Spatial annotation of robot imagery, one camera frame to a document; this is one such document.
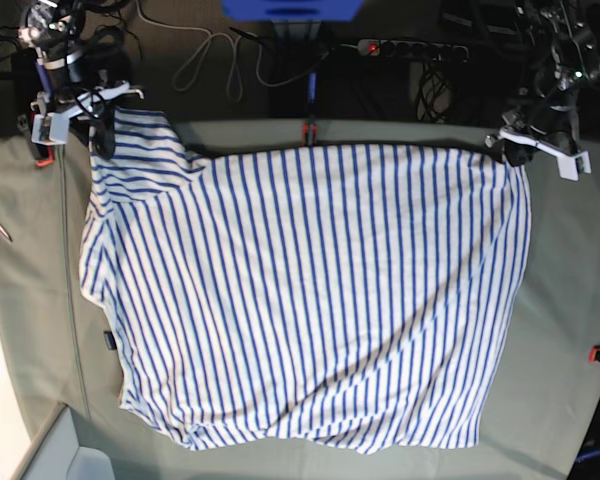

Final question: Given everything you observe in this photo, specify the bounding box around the green table cloth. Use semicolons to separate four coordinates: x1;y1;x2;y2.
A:
0;136;600;479

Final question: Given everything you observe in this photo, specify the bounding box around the white looped cable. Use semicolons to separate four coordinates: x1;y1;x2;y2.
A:
137;0;246;102

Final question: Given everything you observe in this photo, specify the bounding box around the black power strip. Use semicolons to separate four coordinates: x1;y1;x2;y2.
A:
357;39;470;63

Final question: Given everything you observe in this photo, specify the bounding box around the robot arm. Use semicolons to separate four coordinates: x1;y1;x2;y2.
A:
485;1;600;181
18;1;144;160

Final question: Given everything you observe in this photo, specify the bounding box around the white bin at lower left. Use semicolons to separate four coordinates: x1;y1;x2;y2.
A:
0;402;115;479

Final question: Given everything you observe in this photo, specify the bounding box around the blue white striped t-shirt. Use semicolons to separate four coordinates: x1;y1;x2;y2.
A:
79;108;531;454

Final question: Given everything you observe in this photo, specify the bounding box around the orange clamp at back centre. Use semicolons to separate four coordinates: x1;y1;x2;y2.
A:
301;69;320;147

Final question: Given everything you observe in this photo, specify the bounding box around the orange clamp at left corner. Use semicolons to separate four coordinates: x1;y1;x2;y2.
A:
17;114;54;168

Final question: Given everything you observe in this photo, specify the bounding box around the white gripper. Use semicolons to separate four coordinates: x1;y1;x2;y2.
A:
30;81;144;160
484;110;592;181

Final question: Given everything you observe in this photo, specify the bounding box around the blue box on stand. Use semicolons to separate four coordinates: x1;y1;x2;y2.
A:
221;0;363;21

